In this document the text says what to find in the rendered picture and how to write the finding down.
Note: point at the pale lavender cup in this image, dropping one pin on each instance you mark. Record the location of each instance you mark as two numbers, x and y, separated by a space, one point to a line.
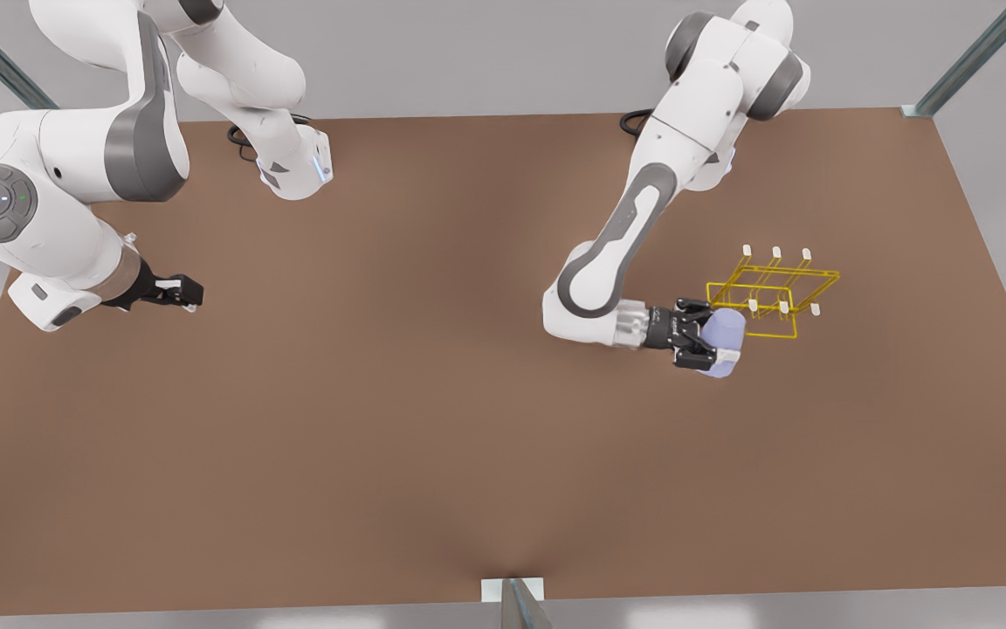
723 336

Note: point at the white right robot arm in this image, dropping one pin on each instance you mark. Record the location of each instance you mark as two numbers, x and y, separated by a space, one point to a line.
75 148

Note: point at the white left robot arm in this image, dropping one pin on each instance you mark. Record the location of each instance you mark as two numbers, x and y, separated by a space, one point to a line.
695 114

